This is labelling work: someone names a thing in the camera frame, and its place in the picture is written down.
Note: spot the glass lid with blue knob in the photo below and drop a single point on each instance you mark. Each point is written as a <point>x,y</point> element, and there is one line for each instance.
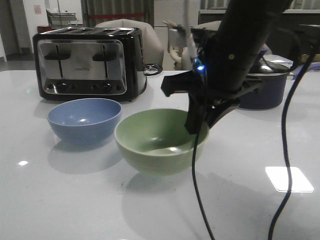
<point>262,67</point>

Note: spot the blue bowl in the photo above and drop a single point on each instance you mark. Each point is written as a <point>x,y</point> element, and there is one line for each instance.
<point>85,121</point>

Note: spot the beige office chair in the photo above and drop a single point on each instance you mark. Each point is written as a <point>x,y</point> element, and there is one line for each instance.
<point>177,46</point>

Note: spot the black chrome toaster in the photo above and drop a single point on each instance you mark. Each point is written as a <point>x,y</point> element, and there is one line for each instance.
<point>90,62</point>

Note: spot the right beige upholstered chair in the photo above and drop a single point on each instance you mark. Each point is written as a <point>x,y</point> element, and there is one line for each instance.
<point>210,26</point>

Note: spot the dark blue saucepan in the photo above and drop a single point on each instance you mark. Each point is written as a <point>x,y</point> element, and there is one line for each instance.
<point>269,95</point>

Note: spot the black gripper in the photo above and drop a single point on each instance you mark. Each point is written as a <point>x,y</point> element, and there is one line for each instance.
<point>198,111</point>

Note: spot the light green bowl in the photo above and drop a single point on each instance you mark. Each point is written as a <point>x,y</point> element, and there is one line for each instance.
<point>156,142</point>

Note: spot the left beige upholstered chair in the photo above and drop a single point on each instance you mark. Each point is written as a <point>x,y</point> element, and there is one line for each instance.
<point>153,51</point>

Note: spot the beige upholstered chair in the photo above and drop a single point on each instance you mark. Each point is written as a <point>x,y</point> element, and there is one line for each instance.
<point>153,51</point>
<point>210,26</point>

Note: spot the red box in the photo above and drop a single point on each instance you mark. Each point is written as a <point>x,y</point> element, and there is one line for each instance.
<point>43,28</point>

